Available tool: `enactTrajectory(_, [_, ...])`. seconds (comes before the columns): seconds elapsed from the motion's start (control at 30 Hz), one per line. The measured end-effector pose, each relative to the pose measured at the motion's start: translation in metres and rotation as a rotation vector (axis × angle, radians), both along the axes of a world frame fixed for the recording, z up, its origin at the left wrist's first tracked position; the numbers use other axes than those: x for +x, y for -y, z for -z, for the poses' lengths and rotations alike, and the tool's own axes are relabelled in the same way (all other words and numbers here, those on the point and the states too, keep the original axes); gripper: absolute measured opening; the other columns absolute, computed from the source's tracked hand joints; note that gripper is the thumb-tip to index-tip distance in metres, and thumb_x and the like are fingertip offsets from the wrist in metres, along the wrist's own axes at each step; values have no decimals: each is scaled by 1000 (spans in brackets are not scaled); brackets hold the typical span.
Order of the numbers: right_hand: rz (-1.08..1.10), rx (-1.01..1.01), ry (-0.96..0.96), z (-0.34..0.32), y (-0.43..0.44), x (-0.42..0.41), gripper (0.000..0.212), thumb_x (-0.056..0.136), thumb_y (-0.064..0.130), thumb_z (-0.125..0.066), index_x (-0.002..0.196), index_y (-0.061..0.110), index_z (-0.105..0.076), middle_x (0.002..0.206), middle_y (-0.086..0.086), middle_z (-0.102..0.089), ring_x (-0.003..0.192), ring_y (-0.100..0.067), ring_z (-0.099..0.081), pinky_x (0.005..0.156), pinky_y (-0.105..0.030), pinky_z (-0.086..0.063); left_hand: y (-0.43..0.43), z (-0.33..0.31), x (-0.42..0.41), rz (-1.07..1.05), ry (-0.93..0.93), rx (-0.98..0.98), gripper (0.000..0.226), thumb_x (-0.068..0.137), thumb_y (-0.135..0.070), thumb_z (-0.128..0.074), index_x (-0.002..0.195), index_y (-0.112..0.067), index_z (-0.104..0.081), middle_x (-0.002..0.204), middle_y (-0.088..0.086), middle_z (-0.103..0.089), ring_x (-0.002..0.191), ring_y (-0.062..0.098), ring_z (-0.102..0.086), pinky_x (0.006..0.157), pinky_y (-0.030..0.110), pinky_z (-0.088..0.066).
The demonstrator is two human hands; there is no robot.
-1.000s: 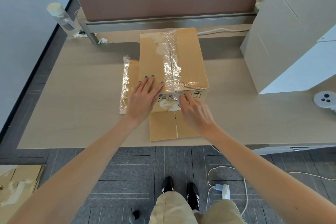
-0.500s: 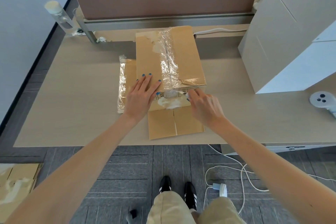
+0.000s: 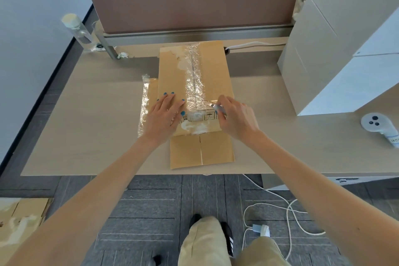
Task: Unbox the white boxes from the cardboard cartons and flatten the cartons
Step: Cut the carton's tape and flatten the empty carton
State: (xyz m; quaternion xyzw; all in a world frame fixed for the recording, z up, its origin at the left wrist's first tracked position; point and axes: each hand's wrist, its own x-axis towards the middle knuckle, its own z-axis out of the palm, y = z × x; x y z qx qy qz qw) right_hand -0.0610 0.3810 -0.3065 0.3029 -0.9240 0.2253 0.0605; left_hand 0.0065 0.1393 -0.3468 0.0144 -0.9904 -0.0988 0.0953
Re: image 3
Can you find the black striped shoe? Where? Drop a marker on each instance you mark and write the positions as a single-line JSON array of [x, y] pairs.
[[194, 220], [228, 237]]

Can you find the small clear plastic bag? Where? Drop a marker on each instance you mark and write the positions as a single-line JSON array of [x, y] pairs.
[[100, 46]]

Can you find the person's left forearm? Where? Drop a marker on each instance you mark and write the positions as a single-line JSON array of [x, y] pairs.
[[78, 206]]

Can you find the mauve desk divider panel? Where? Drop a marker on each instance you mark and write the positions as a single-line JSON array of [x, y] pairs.
[[193, 4]]

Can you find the clear bottle white cap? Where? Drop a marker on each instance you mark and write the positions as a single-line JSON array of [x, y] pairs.
[[78, 33]]

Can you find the black desk power socket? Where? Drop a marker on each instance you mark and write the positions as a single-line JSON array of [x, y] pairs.
[[227, 50]]

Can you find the small white crumpled wrapper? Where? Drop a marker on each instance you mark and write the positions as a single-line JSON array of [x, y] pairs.
[[123, 55]]

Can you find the grey metal bar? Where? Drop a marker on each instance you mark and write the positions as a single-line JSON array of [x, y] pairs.
[[107, 44]]

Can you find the small black floor object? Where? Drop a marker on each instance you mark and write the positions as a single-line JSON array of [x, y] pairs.
[[156, 259]]

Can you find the person's right forearm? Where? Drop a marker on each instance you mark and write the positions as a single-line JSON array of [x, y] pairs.
[[327, 200]]

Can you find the person's left hand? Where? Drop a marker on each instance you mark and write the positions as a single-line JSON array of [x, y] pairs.
[[160, 122]]

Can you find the white utility knife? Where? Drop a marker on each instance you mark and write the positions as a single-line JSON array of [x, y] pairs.
[[219, 108]]

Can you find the white round floor object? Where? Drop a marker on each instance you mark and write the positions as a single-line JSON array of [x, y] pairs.
[[261, 230]]

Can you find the brown cardboard box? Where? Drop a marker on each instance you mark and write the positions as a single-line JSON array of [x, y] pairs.
[[18, 225], [215, 69]]

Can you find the white handheld controller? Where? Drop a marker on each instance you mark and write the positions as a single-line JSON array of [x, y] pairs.
[[374, 122]]

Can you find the person's right hand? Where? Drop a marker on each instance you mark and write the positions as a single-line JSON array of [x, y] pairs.
[[240, 122]]

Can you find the small clear glass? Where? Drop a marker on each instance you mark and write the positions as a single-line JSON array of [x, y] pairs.
[[96, 27]]

